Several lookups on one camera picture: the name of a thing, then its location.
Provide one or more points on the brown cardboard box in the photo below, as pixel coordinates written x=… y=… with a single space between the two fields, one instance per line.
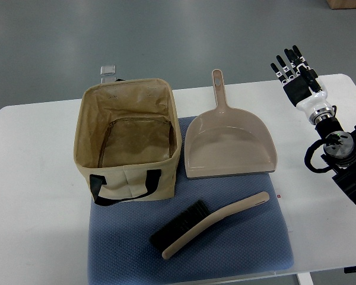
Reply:
x=342 y=4

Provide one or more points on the pink hand broom black bristles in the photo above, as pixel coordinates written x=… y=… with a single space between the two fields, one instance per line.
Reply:
x=194 y=220

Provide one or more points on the beige fabric bag black handles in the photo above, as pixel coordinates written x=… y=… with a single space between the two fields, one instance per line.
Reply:
x=128 y=141

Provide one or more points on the blue textured mat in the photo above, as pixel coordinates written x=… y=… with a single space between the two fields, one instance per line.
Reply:
x=252 y=241

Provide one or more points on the pink plastic dustpan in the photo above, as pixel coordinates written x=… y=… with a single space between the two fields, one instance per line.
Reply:
x=227 y=141

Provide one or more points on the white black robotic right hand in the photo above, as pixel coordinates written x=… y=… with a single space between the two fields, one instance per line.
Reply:
x=301 y=83

